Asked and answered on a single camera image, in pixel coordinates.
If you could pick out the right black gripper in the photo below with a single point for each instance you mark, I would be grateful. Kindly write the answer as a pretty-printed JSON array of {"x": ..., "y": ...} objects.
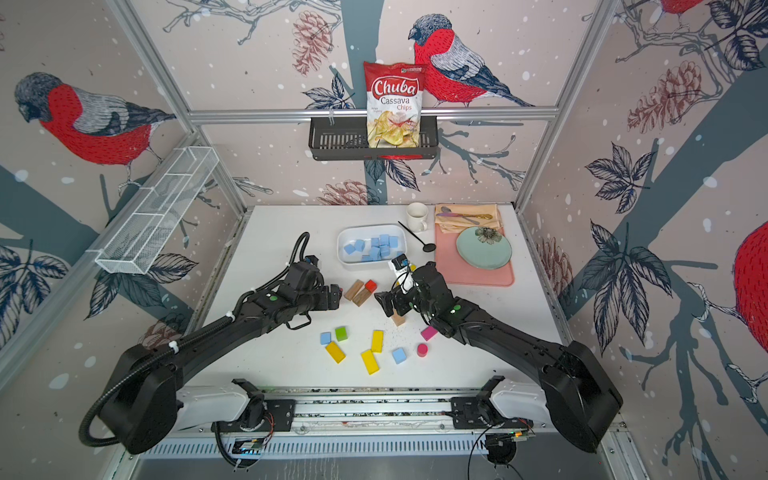
[{"x": 385, "y": 300}]

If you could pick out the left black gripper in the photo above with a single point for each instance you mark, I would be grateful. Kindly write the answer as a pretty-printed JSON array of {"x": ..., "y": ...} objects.
[{"x": 326, "y": 302}]

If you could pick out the blue cube bottom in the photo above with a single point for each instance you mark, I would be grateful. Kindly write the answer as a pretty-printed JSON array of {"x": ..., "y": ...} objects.
[{"x": 399, "y": 355}]

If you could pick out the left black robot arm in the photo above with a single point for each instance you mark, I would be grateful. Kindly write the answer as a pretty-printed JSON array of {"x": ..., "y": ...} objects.
[{"x": 139, "y": 406}]

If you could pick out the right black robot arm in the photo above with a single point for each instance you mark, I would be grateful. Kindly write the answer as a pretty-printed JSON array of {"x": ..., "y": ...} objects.
[{"x": 581, "y": 399}]

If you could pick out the dark wooden block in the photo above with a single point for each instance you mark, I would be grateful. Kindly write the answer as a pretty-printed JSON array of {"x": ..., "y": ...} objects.
[{"x": 361, "y": 297}]

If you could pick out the beige wooden block upright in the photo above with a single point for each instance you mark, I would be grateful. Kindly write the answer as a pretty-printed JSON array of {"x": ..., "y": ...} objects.
[{"x": 398, "y": 320}]

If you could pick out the light wooden block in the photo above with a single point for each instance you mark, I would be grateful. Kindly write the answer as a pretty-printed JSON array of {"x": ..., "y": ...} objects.
[{"x": 353, "y": 290}]

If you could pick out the yellow block middle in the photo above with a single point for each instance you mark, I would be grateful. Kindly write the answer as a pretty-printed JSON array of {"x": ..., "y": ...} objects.
[{"x": 377, "y": 341}]

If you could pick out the magenta long block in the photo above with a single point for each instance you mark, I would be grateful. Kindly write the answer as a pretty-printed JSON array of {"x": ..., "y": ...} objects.
[{"x": 428, "y": 333}]

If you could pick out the green cube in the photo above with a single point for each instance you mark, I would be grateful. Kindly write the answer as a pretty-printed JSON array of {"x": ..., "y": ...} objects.
[{"x": 341, "y": 334}]

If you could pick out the white plastic tray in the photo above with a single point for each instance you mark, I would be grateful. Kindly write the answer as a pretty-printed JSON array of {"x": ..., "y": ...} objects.
[{"x": 351, "y": 234}]

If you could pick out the long yellow block bottom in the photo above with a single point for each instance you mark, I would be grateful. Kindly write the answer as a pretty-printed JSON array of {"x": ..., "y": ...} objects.
[{"x": 370, "y": 362}]

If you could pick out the black spoon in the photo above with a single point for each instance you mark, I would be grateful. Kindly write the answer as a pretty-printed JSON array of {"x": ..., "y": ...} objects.
[{"x": 426, "y": 247}]

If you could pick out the yellow block lower left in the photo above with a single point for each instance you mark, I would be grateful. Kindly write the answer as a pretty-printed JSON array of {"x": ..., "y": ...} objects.
[{"x": 335, "y": 352}]

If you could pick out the white ceramic mug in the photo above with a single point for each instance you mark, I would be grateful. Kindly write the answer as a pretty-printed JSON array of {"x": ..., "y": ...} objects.
[{"x": 417, "y": 217}]

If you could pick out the yellow folded napkin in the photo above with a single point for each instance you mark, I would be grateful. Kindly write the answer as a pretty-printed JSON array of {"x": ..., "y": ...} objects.
[{"x": 457, "y": 225}]

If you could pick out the pink placemat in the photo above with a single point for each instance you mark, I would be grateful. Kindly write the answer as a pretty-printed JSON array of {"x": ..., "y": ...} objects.
[{"x": 457, "y": 271}]

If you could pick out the iridescent cutlery on napkin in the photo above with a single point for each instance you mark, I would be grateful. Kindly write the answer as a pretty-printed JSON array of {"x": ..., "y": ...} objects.
[{"x": 445, "y": 211}]

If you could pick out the green flower plate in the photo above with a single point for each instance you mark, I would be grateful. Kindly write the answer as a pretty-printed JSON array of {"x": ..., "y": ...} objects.
[{"x": 484, "y": 248}]

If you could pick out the Chuba cassava chips bag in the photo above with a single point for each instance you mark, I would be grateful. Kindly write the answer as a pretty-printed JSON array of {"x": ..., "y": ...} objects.
[{"x": 394, "y": 97}]

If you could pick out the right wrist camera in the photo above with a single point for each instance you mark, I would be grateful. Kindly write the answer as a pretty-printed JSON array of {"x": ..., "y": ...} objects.
[{"x": 400, "y": 267}]

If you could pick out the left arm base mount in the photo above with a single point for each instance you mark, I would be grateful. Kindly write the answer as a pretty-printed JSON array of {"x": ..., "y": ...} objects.
[{"x": 250, "y": 409}]

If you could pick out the black wall basket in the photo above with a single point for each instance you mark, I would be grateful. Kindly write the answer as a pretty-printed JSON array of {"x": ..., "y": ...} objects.
[{"x": 345, "y": 139}]

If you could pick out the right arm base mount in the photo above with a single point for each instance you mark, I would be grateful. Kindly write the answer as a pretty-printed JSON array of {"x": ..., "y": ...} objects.
[{"x": 468, "y": 413}]

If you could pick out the white wire basket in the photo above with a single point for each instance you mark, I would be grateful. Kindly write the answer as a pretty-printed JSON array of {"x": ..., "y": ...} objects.
[{"x": 143, "y": 235}]

